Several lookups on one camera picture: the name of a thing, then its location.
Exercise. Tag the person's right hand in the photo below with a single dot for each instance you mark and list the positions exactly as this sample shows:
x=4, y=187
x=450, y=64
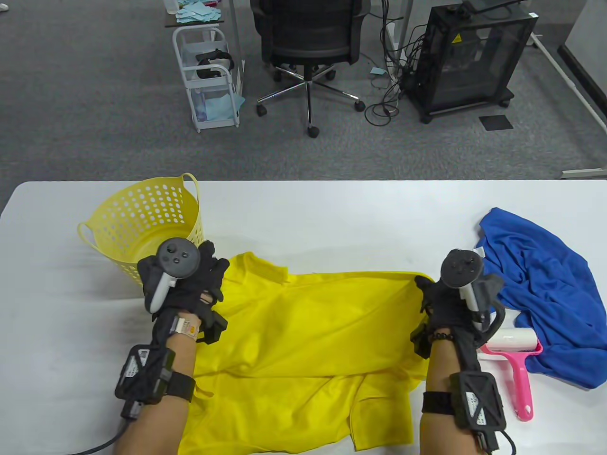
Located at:
x=441, y=308

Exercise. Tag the person's left hand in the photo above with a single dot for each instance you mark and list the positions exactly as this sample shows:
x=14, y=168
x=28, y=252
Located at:
x=199, y=284

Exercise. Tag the pink lint roller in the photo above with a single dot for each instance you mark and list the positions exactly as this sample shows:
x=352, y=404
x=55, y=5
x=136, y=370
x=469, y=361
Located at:
x=517, y=374

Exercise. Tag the blue t-shirt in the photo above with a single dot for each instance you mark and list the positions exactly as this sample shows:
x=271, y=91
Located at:
x=545, y=284

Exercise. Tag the yellow t-shirt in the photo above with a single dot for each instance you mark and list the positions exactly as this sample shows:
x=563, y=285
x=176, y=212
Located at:
x=294, y=341

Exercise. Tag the person's left forearm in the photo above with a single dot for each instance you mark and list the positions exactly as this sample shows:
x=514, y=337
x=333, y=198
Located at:
x=156, y=426

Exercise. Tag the person's right forearm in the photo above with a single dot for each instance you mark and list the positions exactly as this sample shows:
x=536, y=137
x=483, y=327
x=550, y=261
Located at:
x=441, y=369

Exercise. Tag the grey left hand controller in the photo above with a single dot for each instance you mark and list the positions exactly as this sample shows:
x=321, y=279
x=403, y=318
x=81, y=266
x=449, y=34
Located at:
x=178, y=258

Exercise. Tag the grey hand controller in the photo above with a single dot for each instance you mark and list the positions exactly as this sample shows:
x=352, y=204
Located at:
x=460, y=268
x=178, y=258

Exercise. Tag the grey right hand controller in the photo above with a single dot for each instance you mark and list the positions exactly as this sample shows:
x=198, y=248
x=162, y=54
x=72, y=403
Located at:
x=460, y=268

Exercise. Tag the yellow perforated plastic basket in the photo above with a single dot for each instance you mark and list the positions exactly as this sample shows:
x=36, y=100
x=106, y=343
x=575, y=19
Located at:
x=133, y=213

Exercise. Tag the light blue cloth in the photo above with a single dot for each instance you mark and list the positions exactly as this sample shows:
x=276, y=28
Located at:
x=220, y=108

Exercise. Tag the black floor plate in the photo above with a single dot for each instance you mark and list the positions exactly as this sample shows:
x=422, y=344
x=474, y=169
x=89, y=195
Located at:
x=495, y=122

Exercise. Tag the black headset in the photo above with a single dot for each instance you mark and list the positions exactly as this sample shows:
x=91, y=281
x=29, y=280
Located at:
x=213, y=61

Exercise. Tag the white rolling cart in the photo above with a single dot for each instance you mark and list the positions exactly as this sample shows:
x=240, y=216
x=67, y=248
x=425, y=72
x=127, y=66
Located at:
x=178, y=52

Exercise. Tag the black equipment cabinet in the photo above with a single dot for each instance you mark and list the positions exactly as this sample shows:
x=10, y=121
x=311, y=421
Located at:
x=474, y=66

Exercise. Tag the light blue paper scrap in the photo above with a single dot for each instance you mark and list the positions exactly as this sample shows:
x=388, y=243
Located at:
x=378, y=71

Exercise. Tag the pile of light blue cloths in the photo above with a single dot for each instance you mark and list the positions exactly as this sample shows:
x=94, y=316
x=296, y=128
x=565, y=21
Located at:
x=199, y=13

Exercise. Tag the black office chair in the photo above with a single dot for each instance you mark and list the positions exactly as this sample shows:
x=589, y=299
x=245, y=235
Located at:
x=308, y=28

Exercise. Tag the white desk leg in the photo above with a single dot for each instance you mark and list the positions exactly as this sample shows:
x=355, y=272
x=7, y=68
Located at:
x=403, y=28

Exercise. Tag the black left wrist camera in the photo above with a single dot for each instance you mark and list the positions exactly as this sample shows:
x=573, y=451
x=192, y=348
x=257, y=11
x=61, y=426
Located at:
x=142, y=374

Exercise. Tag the white desk base frame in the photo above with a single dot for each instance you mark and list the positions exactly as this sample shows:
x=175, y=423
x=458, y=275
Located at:
x=569, y=80

